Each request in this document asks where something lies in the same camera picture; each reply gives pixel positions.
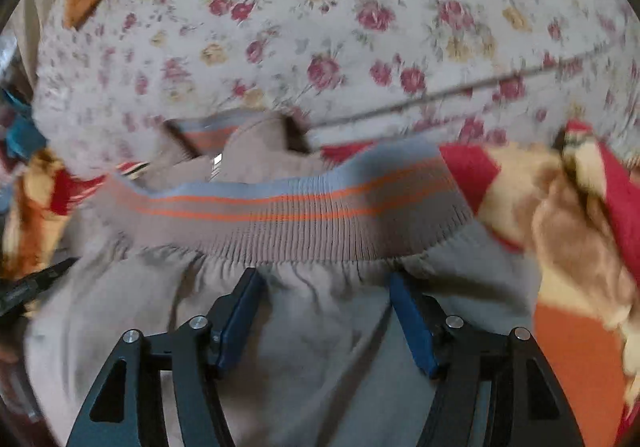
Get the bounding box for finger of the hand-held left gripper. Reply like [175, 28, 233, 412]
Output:
[0, 257, 79, 324]

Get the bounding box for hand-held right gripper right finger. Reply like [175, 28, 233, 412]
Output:
[389, 272, 586, 447]

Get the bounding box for orange red dotted fleece blanket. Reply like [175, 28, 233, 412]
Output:
[0, 119, 640, 447]

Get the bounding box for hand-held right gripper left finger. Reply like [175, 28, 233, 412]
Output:
[66, 268, 267, 447]

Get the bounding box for beige jacket with striped cuffs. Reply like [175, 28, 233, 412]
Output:
[25, 109, 544, 447]

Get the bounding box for floral bedsheet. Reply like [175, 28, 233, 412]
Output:
[32, 0, 640, 178]

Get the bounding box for blue cloth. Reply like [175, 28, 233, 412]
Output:
[0, 87, 49, 164]

